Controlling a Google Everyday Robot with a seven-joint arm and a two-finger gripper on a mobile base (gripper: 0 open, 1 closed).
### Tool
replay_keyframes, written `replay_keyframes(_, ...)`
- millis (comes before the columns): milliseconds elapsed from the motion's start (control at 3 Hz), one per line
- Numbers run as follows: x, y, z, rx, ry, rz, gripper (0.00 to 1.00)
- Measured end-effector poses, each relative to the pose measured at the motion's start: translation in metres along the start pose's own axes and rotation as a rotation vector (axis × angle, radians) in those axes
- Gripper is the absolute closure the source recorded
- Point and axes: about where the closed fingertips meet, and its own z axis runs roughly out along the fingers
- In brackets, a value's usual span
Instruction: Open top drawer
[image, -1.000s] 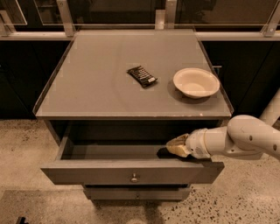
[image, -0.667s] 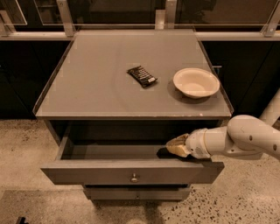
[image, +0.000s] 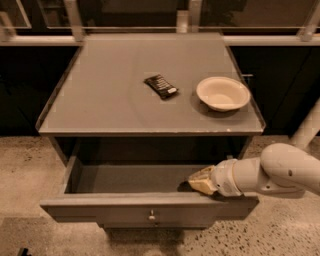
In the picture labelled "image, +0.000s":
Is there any white paper bowl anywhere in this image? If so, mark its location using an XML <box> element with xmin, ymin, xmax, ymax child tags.
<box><xmin>196</xmin><ymin>77</ymin><xmax>251</xmax><ymax>112</ymax></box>

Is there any metal window railing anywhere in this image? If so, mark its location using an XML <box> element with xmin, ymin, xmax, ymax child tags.
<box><xmin>0</xmin><ymin>0</ymin><xmax>320</xmax><ymax>46</ymax></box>

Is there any small black floor object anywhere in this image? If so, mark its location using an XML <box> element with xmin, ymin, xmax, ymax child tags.
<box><xmin>17</xmin><ymin>248</ymin><xmax>32</xmax><ymax>256</ymax></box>

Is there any black snack bar wrapper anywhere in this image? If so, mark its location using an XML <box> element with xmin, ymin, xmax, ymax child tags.
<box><xmin>144</xmin><ymin>74</ymin><xmax>178</xmax><ymax>99</ymax></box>

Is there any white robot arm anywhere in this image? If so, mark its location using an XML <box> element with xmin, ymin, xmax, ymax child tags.
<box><xmin>188</xmin><ymin>99</ymin><xmax>320</xmax><ymax>197</ymax></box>

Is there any grey drawer cabinet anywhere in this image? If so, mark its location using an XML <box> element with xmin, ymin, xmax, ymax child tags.
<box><xmin>35</xmin><ymin>32</ymin><xmax>267</xmax><ymax>231</ymax></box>

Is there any grey top drawer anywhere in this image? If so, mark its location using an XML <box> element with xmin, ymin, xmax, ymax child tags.
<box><xmin>40</xmin><ymin>148</ymin><xmax>258</xmax><ymax>229</ymax></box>

